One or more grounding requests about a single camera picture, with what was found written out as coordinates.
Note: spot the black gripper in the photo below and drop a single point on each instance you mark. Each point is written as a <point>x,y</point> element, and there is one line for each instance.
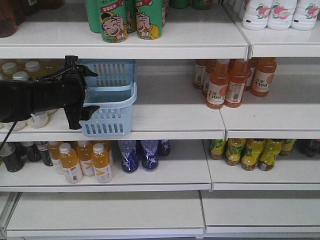
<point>75,84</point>

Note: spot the light blue plastic basket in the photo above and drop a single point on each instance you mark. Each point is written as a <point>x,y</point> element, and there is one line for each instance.
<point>114,90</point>

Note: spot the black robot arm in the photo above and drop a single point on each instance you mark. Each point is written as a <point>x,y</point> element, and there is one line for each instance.
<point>20,98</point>

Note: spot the pale yellow drink bottle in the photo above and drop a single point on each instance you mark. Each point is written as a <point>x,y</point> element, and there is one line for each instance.
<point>38,120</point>
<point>8,69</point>
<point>33,68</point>

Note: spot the orange vitamin drink bottle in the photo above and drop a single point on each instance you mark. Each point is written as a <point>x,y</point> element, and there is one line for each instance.
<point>70,163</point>
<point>101,163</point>
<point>54,152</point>
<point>84,152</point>

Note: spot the dark tea bottle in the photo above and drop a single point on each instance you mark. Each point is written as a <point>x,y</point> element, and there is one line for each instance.
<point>12,160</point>
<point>43,148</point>
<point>31,150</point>

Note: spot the green cartoon drink can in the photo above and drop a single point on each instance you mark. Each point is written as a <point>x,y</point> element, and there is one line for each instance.
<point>149,19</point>
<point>112,16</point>

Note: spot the blue sports drink bottle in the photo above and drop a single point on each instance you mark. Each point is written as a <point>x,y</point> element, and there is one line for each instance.
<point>164,147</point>
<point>150,154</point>
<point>129,157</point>

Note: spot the orange juice bottle C100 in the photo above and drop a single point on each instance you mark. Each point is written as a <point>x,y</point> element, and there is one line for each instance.
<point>264,75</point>
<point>218,85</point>
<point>238,77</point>

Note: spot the yellow lemon tea bottle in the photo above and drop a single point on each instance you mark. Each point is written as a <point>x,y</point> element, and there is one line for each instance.
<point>288,145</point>
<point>234,150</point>
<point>217,148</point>
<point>253,149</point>
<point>269,154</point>

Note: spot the white metal shelf unit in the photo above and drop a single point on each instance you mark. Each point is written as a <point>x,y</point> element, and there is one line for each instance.
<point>189,196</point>

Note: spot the white peach drink bottle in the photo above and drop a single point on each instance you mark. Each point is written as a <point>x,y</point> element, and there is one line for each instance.
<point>305,15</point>
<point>281,14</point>
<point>256,14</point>

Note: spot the plastic cola bottle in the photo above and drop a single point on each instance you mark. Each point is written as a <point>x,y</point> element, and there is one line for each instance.
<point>309,147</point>

